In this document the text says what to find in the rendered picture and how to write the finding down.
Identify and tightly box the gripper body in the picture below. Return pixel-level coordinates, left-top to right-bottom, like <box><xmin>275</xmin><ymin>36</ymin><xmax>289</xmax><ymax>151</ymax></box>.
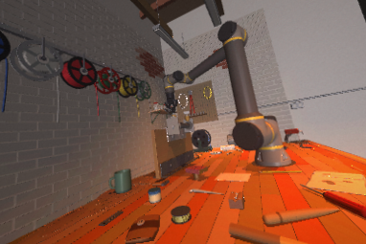
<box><xmin>165</xmin><ymin>88</ymin><xmax>178</xmax><ymax>106</ymax></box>

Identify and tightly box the brown wooden transom board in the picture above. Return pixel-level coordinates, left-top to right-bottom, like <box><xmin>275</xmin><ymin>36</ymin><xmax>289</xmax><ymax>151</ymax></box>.
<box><xmin>153</xmin><ymin>128</ymin><xmax>195</xmax><ymax>180</ymax></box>

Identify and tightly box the maroon wing knob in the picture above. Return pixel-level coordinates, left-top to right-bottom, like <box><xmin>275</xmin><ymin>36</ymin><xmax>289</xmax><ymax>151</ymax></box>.
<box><xmin>184</xmin><ymin>165</ymin><xmax>211</xmax><ymax>181</ymax></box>

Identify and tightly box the light wooden motor board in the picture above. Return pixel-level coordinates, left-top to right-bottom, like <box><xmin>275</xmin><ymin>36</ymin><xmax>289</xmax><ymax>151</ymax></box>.
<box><xmin>214</xmin><ymin>171</ymin><xmax>252</xmax><ymax>183</ymax></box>

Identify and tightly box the red hanging tool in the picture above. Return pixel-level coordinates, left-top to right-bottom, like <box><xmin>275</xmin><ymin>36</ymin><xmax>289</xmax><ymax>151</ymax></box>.
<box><xmin>188</xmin><ymin>90</ymin><xmax>196</xmax><ymax>115</ymax></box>

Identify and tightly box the brown pegboard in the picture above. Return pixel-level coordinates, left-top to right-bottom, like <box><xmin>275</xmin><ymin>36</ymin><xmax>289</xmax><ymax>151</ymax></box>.
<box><xmin>177</xmin><ymin>79</ymin><xmax>219</xmax><ymax>125</ymax></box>

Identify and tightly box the black reel on stand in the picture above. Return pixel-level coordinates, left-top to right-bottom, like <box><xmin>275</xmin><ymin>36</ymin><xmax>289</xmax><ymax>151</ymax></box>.
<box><xmin>191</xmin><ymin>128</ymin><xmax>213</xmax><ymax>152</ymax></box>

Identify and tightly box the small dark flat block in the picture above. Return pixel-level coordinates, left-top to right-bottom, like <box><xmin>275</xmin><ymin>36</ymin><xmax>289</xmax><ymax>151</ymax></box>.
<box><xmin>151</xmin><ymin>178</ymin><xmax>171</xmax><ymax>188</ymax></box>

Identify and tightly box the green mug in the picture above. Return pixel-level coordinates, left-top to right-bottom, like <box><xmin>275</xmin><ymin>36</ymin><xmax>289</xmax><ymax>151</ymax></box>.
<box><xmin>108</xmin><ymin>168</ymin><xmax>133</xmax><ymax>195</ymax></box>

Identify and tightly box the blue and white tin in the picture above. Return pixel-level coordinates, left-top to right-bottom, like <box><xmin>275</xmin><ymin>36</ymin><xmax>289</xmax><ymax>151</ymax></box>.
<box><xmin>148</xmin><ymin>187</ymin><xmax>163</xmax><ymax>205</ymax></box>

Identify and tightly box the grey metal spike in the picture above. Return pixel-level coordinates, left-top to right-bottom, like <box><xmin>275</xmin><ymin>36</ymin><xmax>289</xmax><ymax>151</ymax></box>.
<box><xmin>188</xmin><ymin>188</ymin><xmax>226</xmax><ymax>196</ymax></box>

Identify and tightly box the black and yellow spool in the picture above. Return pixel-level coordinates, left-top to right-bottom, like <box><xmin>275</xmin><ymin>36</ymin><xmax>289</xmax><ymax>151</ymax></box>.
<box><xmin>170</xmin><ymin>205</ymin><xmax>193</xmax><ymax>225</ymax></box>

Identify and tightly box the small brown block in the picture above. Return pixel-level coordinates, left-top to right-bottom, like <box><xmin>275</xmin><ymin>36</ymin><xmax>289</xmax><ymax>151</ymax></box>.
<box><xmin>228</xmin><ymin>191</ymin><xmax>246</xmax><ymax>211</ymax></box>

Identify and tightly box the red bench vice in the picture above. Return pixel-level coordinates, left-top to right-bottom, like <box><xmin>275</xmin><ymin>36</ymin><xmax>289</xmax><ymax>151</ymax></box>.
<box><xmin>284</xmin><ymin>127</ymin><xmax>304</xmax><ymax>144</ymax></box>

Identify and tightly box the yellow pencil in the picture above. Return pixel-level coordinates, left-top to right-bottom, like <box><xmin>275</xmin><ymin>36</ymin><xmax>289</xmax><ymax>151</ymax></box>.
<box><xmin>259</xmin><ymin>168</ymin><xmax>303</xmax><ymax>174</ymax></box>

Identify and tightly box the brown leather pouch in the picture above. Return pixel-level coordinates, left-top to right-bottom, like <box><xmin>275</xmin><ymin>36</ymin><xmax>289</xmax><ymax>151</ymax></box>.
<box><xmin>125</xmin><ymin>213</ymin><xmax>161</xmax><ymax>244</ymax></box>

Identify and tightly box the dark flat steel rule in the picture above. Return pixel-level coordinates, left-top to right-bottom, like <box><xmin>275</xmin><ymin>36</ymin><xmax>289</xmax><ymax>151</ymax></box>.
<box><xmin>98</xmin><ymin>210</ymin><xmax>125</xmax><ymax>227</ymax></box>

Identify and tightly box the tapered wooden fid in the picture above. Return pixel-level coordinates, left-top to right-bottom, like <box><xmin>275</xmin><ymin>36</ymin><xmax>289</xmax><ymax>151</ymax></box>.
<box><xmin>262</xmin><ymin>207</ymin><xmax>340</xmax><ymax>227</ymax></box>

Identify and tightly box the cream stained sheet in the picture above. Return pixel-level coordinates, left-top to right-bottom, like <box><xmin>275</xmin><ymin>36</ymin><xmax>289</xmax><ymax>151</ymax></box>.
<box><xmin>306</xmin><ymin>169</ymin><xmax>366</xmax><ymax>196</ymax></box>

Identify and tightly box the white rope coil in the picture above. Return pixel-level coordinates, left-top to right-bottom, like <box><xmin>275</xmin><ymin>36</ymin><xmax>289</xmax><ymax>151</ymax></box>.
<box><xmin>176</xmin><ymin>93</ymin><xmax>191</xmax><ymax>109</ymax></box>

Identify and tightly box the small wall shelf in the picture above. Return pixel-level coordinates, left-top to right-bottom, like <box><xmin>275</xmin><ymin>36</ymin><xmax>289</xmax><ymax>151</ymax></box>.
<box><xmin>149</xmin><ymin>101</ymin><xmax>170</xmax><ymax>124</ymax></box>

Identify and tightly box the grey outboard bracket body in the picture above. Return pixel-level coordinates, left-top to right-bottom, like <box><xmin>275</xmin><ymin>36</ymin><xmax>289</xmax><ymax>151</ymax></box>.
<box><xmin>165</xmin><ymin>113</ymin><xmax>194</xmax><ymax>144</ymax></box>

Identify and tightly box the yellow rope coil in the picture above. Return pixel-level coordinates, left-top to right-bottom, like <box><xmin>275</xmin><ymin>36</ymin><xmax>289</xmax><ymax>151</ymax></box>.
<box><xmin>202</xmin><ymin>85</ymin><xmax>214</xmax><ymax>100</ymax></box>

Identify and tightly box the yellow cord reel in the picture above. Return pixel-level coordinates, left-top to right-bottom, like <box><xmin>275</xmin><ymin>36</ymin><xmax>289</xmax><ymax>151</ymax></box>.
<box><xmin>117</xmin><ymin>75</ymin><xmax>139</xmax><ymax>99</ymax></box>

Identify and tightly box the red and green cord reel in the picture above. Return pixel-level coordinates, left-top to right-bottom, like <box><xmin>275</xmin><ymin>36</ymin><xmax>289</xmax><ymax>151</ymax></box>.
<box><xmin>95</xmin><ymin>67</ymin><xmax>123</xmax><ymax>95</ymax></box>

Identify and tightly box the grey wall rail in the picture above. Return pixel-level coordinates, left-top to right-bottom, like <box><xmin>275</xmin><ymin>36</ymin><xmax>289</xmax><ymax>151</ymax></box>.
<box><xmin>0</xmin><ymin>23</ymin><xmax>151</xmax><ymax>87</ymax></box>

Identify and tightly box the grey cord reel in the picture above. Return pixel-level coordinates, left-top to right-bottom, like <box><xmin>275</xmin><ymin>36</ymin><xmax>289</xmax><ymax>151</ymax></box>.
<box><xmin>9</xmin><ymin>39</ymin><xmax>65</xmax><ymax>81</ymax></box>

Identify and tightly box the grey wall conduit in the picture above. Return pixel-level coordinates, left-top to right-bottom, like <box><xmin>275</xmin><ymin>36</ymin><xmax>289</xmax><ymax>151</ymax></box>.
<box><xmin>219</xmin><ymin>86</ymin><xmax>366</xmax><ymax>116</ymax></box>

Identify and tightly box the round wooden handle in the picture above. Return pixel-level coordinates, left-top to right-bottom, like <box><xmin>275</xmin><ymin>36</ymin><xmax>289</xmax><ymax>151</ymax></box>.
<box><xmin>228</xmin><ymin>222</ymin><xmax>309</xmax><ymax>244</ymax></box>

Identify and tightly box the blue cord reel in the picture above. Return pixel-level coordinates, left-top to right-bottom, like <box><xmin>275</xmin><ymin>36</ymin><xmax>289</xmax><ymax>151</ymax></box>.
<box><xmin>0</xmin><ymin>31</ymin><xmax>12</xmax><ymax>62</ymax></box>

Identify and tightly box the red handled screwdriver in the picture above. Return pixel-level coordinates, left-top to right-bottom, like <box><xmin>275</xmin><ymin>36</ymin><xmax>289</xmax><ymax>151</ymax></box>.
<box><xmin>299</xmin><ymin>183</ymin><xmax>366</xmax><ymax>219</ymax></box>

